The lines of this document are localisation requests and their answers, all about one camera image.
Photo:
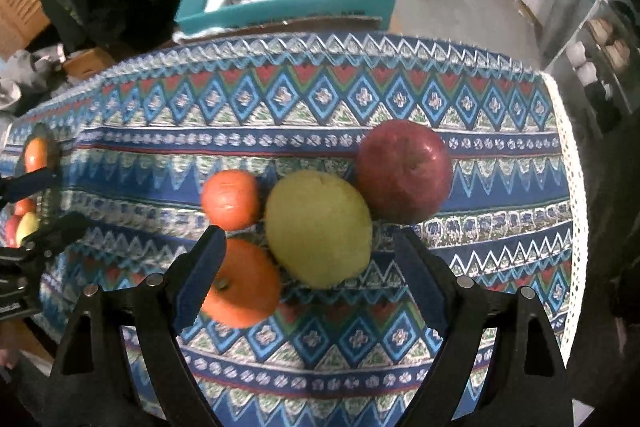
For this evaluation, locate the cardboard box on floor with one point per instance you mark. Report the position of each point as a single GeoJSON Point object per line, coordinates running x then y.
{"type": "Point", "coordinates": [90, 62]}

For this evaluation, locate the large red apple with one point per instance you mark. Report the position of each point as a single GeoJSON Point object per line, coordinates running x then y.
{"type": "Point", "coordinates": [11, 231]}

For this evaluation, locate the yellow red apple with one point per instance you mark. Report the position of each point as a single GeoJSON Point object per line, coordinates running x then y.
{"type": "Point", "coordinates": [28, 227]}

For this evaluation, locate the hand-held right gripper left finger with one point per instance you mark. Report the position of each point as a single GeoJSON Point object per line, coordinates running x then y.
{"type": "Point", "coordinates": [200, 277]}

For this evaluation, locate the white shoe rack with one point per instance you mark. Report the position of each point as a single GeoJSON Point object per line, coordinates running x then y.
{"type": "Point", "coordinates": [595, 32]}

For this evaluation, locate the wooden louvered cabinet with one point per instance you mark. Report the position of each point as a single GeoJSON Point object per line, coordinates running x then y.
{"type": "Point", "coordinates": [20, 7]}

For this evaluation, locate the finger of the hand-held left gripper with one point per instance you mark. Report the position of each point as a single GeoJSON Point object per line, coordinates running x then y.
{"type": "Point", "coordinates": [60, 232]}
{"type": "Point", "coordinates": [30, 184]}

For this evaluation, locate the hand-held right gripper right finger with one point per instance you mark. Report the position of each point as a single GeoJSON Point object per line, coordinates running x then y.
{"type": "Point", "coordinates": [425, 277]}

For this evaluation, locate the grey clothes pile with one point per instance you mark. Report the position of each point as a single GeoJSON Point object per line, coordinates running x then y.
{"type": "Point", "coordinates": [25, 82]}

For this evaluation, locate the small orange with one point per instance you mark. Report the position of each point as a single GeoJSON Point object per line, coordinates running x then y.
{"type": "Point", "coordinates": [232, 199]}

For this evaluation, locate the blue patterned tablecloth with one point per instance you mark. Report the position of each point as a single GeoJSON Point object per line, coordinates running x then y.
{"type": "Point", "coordinates": [320, 107]}

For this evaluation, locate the green glass plate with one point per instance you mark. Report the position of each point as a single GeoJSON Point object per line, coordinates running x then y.
{"type": "Point", "coordinates": [51, 213]}

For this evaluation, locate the group of shoes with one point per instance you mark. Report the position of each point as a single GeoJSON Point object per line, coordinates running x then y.
{"type": "Point", "coordinates": [605, 52]}

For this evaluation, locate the dark red apple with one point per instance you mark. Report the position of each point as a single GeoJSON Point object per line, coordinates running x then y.
{"type": "Point", "coordinates": [405, 169]}

